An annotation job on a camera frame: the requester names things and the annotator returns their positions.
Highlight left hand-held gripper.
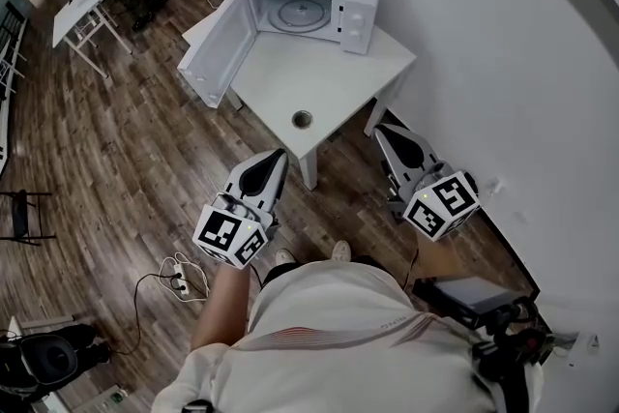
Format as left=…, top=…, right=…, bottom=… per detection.
left=192, top=148, right=290, bottom=270

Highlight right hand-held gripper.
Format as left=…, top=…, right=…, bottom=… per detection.
left=372, top=124, right=481, bottom=242

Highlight round glass turntable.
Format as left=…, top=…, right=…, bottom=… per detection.
left=270, top=0, right=333, bottom=34

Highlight person's right forearm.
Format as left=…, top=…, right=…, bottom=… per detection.
left=414, top=231, right=468, bottom=289

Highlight person's left forearm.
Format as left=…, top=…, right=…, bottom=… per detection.
left=191, top=263, right=262, bottom=352

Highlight person's black shorts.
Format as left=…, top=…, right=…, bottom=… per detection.
left=263, top=253, right=388, bottom=286

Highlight white square table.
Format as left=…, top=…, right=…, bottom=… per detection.
left=181, top=16, right=418, bottom=191

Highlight person's white shirt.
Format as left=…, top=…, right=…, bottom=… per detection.
left=152, top=260, right=543, bottom=413

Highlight black folding chair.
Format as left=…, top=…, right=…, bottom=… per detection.
left=0, top=190, right=57, bottom=247

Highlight white long-legged table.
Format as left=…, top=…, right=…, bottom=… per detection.
left=51, top=0, right=133, bottom=79

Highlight metal railing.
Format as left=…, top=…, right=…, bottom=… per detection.
left=0, top=2, right=28, bottom=175

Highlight white power strip with cables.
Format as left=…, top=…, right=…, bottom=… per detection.
left=158, top=251, right=212, bottom=304

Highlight black floor cable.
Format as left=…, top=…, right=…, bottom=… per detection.
left=113, top=273, right=185, bottom=357

